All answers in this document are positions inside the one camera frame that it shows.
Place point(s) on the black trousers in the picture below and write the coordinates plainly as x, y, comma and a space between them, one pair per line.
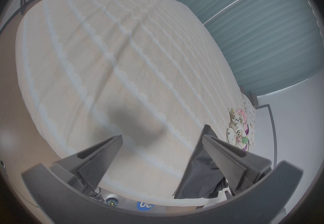
200, 174

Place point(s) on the bed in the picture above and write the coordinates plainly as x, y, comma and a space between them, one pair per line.
114, 66

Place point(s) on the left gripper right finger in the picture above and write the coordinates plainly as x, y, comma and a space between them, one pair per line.
235, 162

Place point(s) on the pink garment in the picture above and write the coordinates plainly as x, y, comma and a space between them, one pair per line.
242, 115

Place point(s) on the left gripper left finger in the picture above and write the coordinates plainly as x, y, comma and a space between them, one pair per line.
98, 162

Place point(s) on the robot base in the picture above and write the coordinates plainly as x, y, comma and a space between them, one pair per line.
126, 202

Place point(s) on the grey bedside table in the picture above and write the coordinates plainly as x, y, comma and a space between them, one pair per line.
249, 95

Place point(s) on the purple garment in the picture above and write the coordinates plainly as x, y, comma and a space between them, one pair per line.
246, 130

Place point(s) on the white printed pyjama top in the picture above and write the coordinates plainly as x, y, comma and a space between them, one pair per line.
236, 134

